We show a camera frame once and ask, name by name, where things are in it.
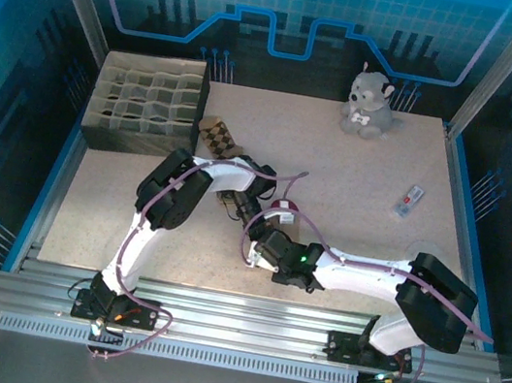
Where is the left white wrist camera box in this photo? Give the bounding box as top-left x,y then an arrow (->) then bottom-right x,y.
261,197 -> 299,228

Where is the slotted grey cable duct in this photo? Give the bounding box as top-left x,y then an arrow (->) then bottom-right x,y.
0,311 -> 366,383

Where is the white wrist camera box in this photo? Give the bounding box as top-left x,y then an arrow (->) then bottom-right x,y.
245,242 -> 279,273
261,197 -> 299,228

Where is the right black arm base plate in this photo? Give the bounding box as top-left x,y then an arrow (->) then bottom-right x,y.
323,329 -> 417,376

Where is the brown argyle sock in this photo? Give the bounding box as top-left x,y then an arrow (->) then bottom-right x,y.
184,112 -> 253,210

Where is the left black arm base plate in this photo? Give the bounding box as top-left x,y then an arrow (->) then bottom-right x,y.
69,286 -> 164,334

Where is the aluminium frame rail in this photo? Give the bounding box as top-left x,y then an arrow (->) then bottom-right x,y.
0,252 -> 508,383

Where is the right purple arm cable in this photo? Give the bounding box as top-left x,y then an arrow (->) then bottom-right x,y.
217,202 -> 511,383

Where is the white round disc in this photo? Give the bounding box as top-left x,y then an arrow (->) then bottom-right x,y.
402,236 -> 450,265

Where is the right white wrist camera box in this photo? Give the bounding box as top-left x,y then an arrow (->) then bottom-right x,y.
245,242 -> 279,273

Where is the grey plush husky toy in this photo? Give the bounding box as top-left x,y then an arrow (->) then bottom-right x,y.
336,59 -> 414,147

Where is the small white plastic packet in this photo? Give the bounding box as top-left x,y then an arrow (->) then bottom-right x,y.
389,179 -> 428,223

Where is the dark fabric sock organizer box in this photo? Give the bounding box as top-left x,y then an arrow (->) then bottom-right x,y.
77,42 -> 215,168

